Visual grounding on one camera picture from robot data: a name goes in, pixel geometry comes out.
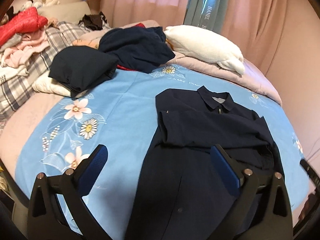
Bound pale pink quilt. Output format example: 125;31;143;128
72;19;283;107

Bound crumpled navy garment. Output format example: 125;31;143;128
98;27;175;74

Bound plush toys on headboard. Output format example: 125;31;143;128
19;0;60;11

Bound blue-grey lettered curtain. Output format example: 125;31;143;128
183;0;228;34

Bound grey plaid blanket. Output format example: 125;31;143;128
1;21;92;122

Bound person's right hand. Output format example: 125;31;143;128
298;192;318;221

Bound navy collared zip jacket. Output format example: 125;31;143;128
125;87;283;239

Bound black garment by headboard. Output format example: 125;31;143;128
78;12;108;31

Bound white fluffy pillow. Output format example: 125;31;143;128
164;25;245;75

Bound pink curtain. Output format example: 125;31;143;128
100;0;287;73

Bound folded dark navy garment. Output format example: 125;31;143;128
49;46;118;98

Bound red puffer jacket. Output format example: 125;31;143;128
0;7;48;46

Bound red garment under navy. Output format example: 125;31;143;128
117;22;145;71

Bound light blue floral bedsheet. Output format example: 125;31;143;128
15;65;309;239

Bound cream folded blanket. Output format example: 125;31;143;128
32;70;87;98

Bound beige padded headboard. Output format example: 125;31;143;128
37;1;91;24

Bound pink clothes pile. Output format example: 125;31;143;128
1;28;49;80

